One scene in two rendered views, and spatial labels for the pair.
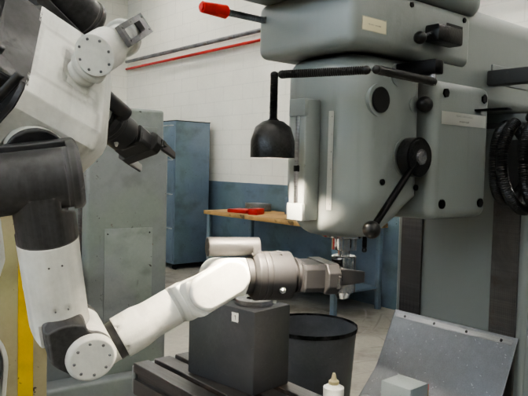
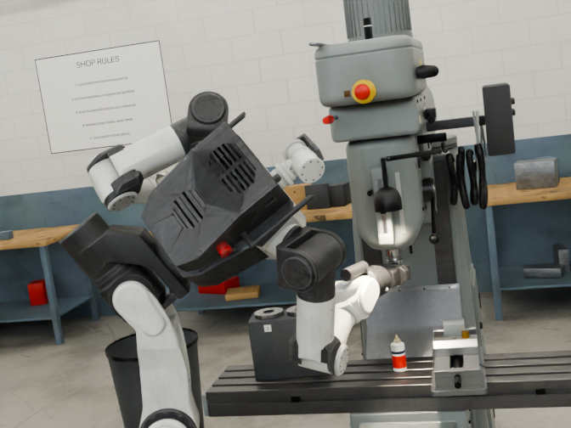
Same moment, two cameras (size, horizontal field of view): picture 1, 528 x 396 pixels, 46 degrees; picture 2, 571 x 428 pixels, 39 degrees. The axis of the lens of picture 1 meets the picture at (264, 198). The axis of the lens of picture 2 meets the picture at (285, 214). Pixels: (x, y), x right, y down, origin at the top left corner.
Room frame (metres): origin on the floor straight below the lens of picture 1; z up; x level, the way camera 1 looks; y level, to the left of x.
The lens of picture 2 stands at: (-0.52, 1.40, 1.78)
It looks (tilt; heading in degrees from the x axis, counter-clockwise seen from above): 8 degrees down; 325
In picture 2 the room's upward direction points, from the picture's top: 8 degrees counter-clockwise
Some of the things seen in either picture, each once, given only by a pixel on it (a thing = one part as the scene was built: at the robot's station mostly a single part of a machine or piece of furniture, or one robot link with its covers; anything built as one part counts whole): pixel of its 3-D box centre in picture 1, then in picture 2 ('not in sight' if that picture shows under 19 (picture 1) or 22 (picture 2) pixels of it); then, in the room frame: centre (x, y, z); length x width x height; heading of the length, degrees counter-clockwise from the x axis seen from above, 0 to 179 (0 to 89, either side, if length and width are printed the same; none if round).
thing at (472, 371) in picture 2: not in sight; (456, 353); (1.03, -0.23, 0.98); 0.35 x 0.15 x 0.11; 132
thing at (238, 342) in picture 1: (237, 336); (288, 340); (1.45, 0.05, 1.03); 0.22 x 0.12 x 0.20; 47
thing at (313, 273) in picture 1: (297, 276); (381, 279); (1.13, -0.07, 1.23); 0.13 x 0.12 x 0.10; 18
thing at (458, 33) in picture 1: (434, 37); (428, 115); (1.10, -0.29, 1.66); 0.12 x 0.04 x 0.04; 130
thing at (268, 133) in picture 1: (273, 138); (387, 198); (1.01, -0.01, 1.48); 0.07 x 0.07 x 0.06
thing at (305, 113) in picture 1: (303, 159); (383, 205); (1.09, -0.07, 1.45); 0.04 x 0.04 x 0.21; 40
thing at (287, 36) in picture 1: (366, 37); (380, 116); (1.19, -0.19, 1.68); 0.34 x 0.24 x 0.10; 130
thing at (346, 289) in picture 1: (342, 276); not in sight; (1.16, -0.15, 1.23); 0.05 x 0.05 x 0.06
